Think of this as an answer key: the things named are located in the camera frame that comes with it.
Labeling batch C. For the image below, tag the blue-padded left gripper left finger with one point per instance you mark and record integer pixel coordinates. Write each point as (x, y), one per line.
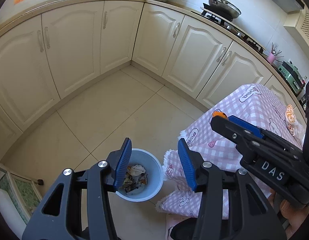
(77, 205)

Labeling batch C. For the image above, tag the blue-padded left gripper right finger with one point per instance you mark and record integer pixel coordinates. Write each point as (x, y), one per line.
(232, 205)

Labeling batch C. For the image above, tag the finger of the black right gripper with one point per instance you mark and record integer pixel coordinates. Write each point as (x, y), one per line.
(232, 132)

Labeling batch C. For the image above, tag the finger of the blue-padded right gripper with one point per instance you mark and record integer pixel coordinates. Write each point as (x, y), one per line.
(247, 126)

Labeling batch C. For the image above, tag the orange white plastic bag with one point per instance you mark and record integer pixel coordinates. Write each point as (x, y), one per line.
(296, 129)

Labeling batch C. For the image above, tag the white tissue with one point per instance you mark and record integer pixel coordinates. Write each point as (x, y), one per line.
(137, 172)

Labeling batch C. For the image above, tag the blue plastic trash bin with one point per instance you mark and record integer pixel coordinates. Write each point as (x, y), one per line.
(142, 190)

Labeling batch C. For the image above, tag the cream lower kitchen cabinets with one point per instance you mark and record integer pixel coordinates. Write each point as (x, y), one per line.
(53, 51)

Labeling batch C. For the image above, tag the person's right hand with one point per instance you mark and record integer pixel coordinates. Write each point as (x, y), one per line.
(298, 221)

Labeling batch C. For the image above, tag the pink checkered bear tablecloth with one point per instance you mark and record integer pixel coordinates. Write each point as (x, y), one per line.
(253, 103)

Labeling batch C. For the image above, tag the green electric cooker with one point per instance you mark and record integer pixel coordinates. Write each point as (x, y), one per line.
(292, 77)

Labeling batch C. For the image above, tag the pink utensil holder cup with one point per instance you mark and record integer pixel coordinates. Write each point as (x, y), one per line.
(271, 58)

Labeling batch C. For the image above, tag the black gas stove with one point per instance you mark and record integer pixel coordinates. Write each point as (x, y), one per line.
(225, 21)

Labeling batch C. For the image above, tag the cream upper cabinets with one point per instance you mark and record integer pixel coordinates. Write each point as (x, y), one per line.
(297, 24)

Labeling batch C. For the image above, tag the black frying pan with lid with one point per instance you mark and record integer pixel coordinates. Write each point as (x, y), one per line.
(225, 6)

